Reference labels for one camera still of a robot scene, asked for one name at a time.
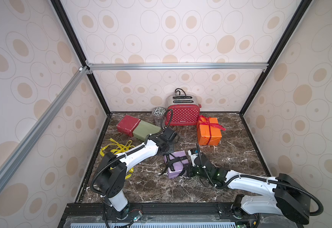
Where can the horizontal aluminium frame bar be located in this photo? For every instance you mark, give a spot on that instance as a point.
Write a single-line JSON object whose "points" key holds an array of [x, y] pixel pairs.
{"points": [[178, 66]]}

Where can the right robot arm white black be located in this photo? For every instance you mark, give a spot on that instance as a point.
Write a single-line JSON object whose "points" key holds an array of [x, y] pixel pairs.
{"points": [[280, 195]]}

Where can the green gift box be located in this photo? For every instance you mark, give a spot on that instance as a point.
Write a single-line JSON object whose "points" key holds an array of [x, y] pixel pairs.
{"points": [[144, 129]]}

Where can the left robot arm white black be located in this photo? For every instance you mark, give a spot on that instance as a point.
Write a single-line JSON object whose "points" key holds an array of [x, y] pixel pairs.
{"points": [[109, 178]]}

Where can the clear plastic cup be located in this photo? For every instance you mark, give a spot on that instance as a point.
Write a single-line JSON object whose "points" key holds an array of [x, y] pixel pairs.
{"points": [[159, 121]]}

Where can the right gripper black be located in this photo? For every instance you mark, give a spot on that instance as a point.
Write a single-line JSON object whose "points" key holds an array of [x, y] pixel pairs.
{"points": [[198, 163]]}

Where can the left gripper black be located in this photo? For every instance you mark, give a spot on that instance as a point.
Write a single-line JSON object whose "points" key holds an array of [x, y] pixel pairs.
{"points": [[171, 144]]}

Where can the orange gift box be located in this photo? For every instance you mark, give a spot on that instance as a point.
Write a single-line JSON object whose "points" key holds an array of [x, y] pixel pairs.
{"points": [[210, 129]]}

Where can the patterned ceramic bowl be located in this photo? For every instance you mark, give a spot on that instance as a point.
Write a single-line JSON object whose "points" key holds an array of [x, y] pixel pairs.
{"points": [[158, 111]]}

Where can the red ribbon bow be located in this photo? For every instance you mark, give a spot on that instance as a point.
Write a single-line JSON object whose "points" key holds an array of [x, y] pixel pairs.
{"points": [[210, 122]]}

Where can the yellow ribbon of red box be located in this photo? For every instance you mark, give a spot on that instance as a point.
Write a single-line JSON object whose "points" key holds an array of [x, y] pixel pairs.
{"points": [[119, 148]]}

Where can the red gift box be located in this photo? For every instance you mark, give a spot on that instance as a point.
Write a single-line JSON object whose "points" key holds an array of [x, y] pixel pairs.
{"points": [[127, 125]]}

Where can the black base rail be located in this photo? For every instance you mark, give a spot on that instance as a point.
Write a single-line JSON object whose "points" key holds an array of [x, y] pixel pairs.
{"points": [[220, 210]]}

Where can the purple gift box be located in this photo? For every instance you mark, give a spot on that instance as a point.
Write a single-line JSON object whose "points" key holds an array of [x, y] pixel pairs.
{"points": [[177, 165]]}

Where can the left aluminium frame bar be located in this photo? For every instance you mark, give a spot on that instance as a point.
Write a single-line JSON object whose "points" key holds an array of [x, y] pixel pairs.
{"points": [[25, 146]]}

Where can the red polka dot toaster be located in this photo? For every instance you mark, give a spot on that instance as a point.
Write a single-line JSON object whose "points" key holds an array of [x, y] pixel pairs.
{"points": [[186, 110]]}

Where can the black printed ribbon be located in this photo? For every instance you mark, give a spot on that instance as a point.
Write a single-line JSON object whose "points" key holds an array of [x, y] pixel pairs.
{"points": [[173, 162]]}

